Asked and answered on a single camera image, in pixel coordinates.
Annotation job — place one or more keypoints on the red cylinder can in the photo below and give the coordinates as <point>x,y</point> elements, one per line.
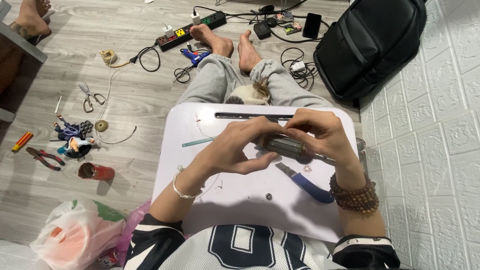
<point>98,172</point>

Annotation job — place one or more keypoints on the black and white jersey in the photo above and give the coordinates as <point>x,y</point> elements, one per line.
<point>243,249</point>

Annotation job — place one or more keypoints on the small black speaker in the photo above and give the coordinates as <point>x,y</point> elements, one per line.
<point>262,30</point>

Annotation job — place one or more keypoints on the white and brown cat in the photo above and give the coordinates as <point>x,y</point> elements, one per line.
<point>249,95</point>

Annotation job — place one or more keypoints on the toy figurine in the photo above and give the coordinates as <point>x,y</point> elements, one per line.
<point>75,140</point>

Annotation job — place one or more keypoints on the grey furniture board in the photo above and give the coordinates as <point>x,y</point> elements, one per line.
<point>20,41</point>

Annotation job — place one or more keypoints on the white lap desk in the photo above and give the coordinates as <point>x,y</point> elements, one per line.
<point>240,202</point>

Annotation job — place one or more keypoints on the person's right hand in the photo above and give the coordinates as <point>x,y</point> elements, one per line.
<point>330,135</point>

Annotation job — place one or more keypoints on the white charger plug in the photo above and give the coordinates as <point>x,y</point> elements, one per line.
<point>168,31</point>
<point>195,18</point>

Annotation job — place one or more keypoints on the pink plastic bag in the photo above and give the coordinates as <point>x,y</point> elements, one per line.
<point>131,228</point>

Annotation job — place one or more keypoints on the grey motor armature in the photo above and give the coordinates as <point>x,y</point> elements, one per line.
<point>287,147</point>

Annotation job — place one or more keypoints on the white plastic bag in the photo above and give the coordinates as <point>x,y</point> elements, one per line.
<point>75,236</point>

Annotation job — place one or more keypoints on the metal scissors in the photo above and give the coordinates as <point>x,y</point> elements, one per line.
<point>89,98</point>

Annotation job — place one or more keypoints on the black power strip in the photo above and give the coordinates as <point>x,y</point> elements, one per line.
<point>187,32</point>

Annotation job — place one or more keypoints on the blue glue gun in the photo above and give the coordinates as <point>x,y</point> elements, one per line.
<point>195,57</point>

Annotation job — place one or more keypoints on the black phone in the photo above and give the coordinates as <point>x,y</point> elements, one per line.
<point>312,25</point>

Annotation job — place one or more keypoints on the red and yellow screwdriver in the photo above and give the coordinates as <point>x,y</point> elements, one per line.
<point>22,141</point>

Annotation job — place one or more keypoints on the blue utility knife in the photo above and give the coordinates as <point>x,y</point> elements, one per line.
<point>307,184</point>

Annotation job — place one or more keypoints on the teal metal strip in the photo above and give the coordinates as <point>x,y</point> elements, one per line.
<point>197,141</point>

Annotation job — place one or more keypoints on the black adapter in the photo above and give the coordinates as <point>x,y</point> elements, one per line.
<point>266,8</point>

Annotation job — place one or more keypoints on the white stick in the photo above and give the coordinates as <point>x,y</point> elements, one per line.
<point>58,104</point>

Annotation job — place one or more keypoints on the person's left hand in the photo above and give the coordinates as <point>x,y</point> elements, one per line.
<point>228,146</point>

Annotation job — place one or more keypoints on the black backpack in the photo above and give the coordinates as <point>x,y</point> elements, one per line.
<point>367,45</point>

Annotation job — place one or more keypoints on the person's legs in grey trousers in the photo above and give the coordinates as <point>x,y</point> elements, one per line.
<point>213,78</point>

